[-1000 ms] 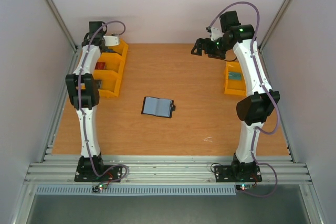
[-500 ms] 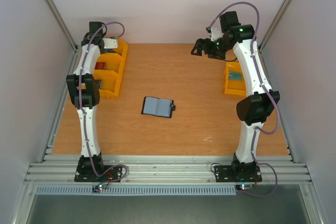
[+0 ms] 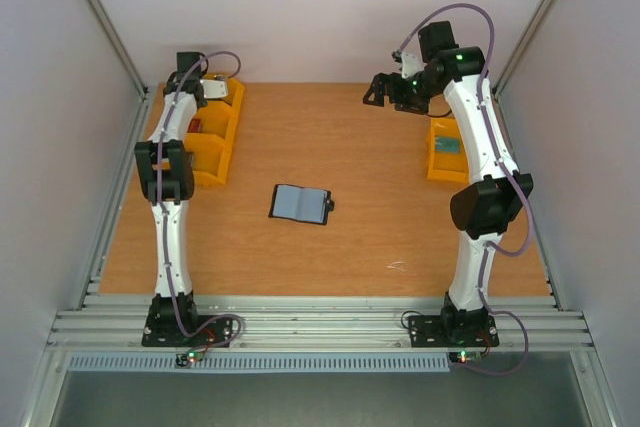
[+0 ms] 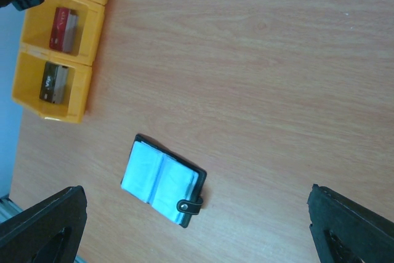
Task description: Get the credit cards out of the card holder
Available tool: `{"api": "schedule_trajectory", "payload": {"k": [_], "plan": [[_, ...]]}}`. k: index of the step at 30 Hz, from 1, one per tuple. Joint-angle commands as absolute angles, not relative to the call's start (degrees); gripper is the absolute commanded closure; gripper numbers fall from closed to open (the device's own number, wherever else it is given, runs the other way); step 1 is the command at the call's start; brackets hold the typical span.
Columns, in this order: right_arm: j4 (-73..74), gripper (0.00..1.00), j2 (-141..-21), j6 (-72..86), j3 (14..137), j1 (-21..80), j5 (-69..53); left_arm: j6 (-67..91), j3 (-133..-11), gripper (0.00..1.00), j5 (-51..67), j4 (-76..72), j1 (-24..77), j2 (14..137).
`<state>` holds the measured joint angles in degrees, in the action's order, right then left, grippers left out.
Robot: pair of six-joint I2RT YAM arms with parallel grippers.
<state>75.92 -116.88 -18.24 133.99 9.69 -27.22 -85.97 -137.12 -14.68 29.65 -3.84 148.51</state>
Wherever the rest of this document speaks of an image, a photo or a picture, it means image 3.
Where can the yellow bin right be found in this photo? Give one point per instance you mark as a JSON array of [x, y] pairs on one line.
[[441, 166]]

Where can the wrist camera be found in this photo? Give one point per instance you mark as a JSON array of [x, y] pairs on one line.
[[214, 88], [410, 64]]

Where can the yellow bin far left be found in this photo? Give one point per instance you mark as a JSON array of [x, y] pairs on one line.
[[235, 98]]

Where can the red card in bin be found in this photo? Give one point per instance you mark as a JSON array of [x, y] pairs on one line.
[[195, 126]]

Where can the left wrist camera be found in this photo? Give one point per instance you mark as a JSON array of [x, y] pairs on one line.
[[214, 88]]

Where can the right aluminium corner post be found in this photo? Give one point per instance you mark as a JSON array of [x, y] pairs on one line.
[[537, 20]]

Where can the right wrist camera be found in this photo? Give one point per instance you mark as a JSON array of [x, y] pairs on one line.
[[410, 64]]

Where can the aluminium corner post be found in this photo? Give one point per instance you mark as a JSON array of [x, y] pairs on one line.
[[537, 20], [105, 23]]

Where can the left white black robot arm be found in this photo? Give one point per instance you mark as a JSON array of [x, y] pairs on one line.
[[168, 184]]

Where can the yellow bin near left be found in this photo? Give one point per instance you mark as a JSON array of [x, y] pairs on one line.
[[211, 157]]

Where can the grey slotted cable duct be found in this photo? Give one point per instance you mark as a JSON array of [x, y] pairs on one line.
[[261, 363]]

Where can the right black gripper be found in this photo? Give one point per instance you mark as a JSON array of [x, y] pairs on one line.
[[398, 92]]

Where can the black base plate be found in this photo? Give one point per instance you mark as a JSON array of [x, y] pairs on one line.
[[426, 331], [215, 332]]

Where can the green card in right bin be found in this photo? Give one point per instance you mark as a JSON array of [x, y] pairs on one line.
[[447, 145]]

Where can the left small circuit board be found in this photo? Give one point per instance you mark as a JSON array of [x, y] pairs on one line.
[[191, 358]]

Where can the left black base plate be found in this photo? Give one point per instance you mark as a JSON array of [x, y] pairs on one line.
[[215, 332]]

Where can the yellow bin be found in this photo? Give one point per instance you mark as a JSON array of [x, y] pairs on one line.
[[219, 121], [441, 166], [211, 157], [235, 98]]

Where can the small circuit board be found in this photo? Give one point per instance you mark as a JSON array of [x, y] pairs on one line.
[[191, 358], [465, 357]]

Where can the aluminium rail frame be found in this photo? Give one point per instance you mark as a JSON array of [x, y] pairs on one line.
[[311, 323]]

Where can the black card holder wallet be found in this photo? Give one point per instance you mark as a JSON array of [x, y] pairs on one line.
[[301, 204]]

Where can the yellow bin middle left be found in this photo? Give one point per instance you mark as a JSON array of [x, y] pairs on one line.
[[219, 121]]

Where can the right small circuit board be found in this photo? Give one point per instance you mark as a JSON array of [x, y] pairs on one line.
[[465, 357]]

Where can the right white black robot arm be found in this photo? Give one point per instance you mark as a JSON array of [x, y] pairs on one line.
[[497, 191]]

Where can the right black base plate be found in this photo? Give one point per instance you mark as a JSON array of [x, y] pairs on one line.
[[426, 331]]

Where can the left aluminium corner post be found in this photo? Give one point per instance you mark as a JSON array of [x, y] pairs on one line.
[[105, 23]]

